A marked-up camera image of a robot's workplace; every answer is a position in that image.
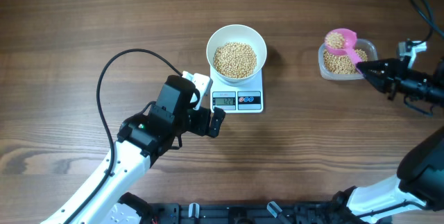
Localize white digital kitchen scale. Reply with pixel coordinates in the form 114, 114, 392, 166
210, 68, 264, 114

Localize soybeans in bowl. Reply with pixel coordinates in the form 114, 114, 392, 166
213, 42, 257, 79

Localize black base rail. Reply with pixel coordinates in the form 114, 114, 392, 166
117, 192, 393, 224

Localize soybeans in container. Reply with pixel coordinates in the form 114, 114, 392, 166
323, 50, 359, 75

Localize pink plastic scoop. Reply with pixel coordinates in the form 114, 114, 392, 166
324, 28, 362, 73

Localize soybeans in scoop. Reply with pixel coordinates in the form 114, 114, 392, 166
325, 32, 345, 49

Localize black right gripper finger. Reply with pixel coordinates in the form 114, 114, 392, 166
356, 58, 399, 74
361, 71, 394, 94

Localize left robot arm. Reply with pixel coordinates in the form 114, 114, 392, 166
46, 72, 225, 223

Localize white bowl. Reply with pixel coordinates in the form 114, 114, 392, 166
206, 24, 268, 85

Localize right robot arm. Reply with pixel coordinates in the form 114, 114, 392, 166
325, 58, 443, 223

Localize clear plastic container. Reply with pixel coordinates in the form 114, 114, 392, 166
318, 39, 377, 80

